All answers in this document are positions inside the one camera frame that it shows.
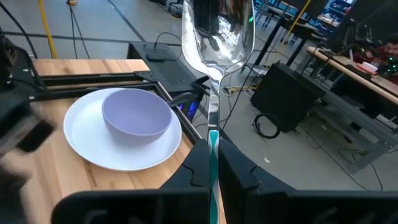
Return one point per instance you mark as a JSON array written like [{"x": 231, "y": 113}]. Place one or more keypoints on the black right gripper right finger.
[{"x": 239, "y": 186}]

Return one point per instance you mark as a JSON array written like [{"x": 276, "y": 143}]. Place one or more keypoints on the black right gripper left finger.
[{"x": 194, "y": 171}]

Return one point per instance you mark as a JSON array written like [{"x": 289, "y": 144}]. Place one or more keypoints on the lavender bowl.
[{"x": 136, "y": 118}]

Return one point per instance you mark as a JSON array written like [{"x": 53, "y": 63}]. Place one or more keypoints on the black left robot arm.
[{"x": 12, "y": 77}]

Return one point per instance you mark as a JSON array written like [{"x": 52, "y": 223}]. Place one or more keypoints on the computer with blue lights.
[{"x": 192, "y": 109}]

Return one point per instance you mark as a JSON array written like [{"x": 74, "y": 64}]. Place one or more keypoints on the white round plate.
[{"x": 93, "y": 140}]

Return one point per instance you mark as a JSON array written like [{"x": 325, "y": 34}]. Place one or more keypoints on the black box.
[{"x": 286, "y": 93}]

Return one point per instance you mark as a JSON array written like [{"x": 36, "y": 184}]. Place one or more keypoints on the small black device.
[{"x": 160, "y": 55}]

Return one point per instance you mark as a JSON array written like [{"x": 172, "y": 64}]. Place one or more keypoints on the wooden desk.
[{"x": 342, "y": 70}]

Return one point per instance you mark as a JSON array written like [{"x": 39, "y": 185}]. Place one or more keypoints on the black metal table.
[{"x": 298, "y": 31}]

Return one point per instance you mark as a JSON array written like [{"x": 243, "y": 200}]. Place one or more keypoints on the yellow pole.
[{"x": 300, "y": 15}]

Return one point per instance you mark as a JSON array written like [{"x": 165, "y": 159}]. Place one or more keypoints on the person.
[{"x": 392, "y": 46}]

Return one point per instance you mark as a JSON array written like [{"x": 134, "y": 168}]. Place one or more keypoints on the grey metal frame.
[{"x": 357, "y": 115}]

